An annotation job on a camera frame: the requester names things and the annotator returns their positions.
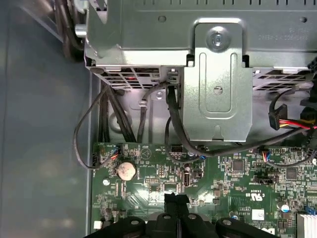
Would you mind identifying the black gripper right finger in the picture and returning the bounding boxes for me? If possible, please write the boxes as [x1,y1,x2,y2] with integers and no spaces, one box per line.
[177,195,277,238]

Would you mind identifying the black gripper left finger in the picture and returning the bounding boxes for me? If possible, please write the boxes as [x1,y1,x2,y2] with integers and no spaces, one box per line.
[84,192,179,238]

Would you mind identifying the green motherboard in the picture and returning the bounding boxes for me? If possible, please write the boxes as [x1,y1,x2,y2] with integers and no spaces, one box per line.
[91,142,317,238]

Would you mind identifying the internal USB port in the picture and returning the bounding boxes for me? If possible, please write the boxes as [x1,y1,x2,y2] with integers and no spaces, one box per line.
[182,170,192,187]

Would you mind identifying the round coin battery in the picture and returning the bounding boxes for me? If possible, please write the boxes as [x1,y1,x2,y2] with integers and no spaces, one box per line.
[116,161,137,181]

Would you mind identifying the silver chipset heat sink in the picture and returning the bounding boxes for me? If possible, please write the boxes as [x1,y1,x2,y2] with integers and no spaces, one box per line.
[296,212,317,238]

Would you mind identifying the silver metal drive cage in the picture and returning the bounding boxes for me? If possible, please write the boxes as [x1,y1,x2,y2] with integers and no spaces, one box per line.
[84,0,317,145]

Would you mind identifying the black PC case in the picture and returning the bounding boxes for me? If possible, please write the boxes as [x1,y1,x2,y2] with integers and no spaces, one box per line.
[0,0,317,238]

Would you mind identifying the thin black looped wire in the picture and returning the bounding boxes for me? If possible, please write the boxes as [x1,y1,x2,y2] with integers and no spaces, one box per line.
[164,116,191,163]

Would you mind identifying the black fan cable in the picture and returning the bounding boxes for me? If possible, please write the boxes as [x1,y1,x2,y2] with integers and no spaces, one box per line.
[259,147,317,168]

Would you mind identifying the flat black cable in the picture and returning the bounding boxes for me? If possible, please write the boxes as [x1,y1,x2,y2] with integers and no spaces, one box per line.
[166,84,317,159]

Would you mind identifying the power connector coloured wires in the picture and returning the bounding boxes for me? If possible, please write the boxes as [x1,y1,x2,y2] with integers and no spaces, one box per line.
[268,98,317,131]

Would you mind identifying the dark cable bundle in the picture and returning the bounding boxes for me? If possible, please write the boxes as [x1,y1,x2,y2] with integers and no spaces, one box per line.
[54,0,86,60]

